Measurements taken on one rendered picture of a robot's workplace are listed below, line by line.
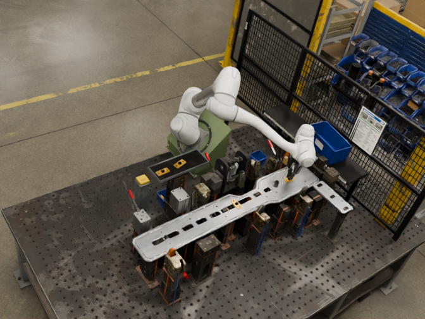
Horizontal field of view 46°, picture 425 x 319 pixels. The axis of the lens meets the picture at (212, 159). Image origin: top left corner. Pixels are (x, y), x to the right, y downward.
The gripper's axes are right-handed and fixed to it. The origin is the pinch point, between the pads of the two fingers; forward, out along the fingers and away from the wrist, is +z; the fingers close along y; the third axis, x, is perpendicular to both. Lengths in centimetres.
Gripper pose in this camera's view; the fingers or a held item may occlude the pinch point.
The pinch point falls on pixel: (290, 174)
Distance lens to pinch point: 339.8
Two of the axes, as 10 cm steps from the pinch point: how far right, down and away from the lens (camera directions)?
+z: -1.5, 7.3, 6.7
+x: 7.9, -3.1, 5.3
